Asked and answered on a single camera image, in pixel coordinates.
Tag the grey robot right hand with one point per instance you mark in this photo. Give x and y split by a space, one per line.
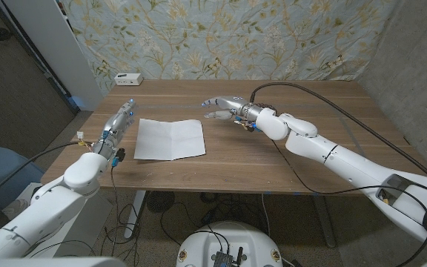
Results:
237 105

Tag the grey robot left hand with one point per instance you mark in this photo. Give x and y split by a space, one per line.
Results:
115 128

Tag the white paper sheet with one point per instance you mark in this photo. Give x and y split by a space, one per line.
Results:
169 139

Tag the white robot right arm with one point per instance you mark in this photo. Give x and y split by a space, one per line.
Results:
347 163

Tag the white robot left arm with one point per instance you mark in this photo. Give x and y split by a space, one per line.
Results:
50 207

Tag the white power strip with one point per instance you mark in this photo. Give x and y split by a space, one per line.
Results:
128 79

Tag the floral printed backdrop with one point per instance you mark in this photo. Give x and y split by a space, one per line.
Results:
235 37

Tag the white table leg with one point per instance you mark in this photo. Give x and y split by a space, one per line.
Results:
136 211

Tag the black round fan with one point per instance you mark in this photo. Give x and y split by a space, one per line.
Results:
160 201

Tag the white cabinet panel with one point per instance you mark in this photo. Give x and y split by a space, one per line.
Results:
58 48

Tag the printed floor mat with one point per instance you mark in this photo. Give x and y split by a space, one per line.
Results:
87 222

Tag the blue-grey chair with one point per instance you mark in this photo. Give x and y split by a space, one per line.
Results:
2 170

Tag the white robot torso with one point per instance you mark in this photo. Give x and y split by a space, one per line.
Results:
228 241

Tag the grey table leg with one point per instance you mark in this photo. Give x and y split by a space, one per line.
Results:
324 222

